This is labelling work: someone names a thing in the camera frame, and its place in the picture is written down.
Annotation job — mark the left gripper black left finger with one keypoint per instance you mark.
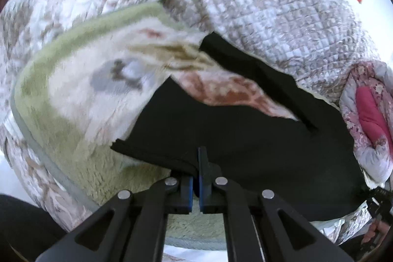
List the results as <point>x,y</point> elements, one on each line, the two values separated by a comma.
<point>181,200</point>

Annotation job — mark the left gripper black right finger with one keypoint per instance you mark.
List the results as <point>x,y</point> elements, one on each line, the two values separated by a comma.
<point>210,199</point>

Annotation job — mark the black pants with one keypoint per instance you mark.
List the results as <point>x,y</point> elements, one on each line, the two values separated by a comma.
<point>308,160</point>

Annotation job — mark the person's right hand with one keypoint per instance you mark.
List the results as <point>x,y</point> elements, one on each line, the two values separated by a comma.
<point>377,227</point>

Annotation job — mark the pink floral rolled comforter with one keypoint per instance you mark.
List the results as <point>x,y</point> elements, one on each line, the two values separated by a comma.
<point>366,107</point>

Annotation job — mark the green floral fleece blanket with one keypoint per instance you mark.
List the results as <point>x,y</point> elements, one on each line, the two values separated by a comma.
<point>87,88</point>

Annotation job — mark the white beige quilted bedspread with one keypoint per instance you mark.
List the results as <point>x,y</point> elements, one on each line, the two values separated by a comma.
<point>314,41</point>

